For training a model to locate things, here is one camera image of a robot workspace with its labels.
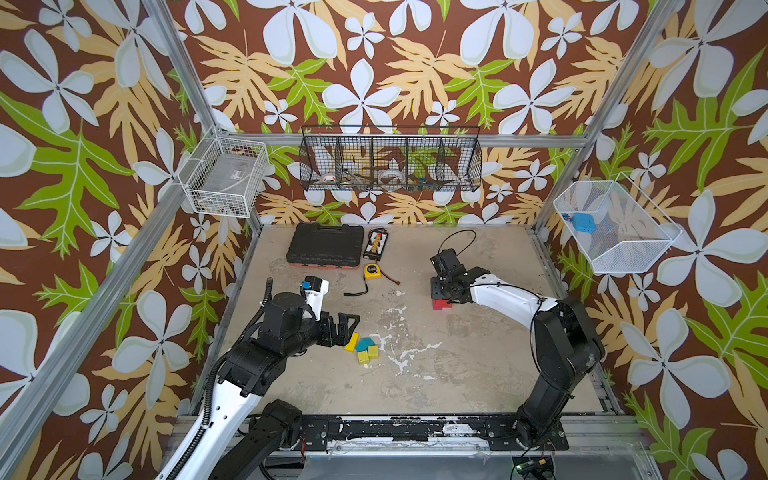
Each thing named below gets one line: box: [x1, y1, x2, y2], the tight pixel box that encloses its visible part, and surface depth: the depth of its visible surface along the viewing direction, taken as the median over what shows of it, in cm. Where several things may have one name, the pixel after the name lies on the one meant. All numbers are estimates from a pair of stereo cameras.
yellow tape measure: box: [364, 263, 383, 279], surface depth 106 cm
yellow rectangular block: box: [344, 332, 360, 353], surface depth 90 cm
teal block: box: [356, 337, 376, 353], surface depth 90 cm
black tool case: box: [286, 222, 365, 270], surface depth 107 cm
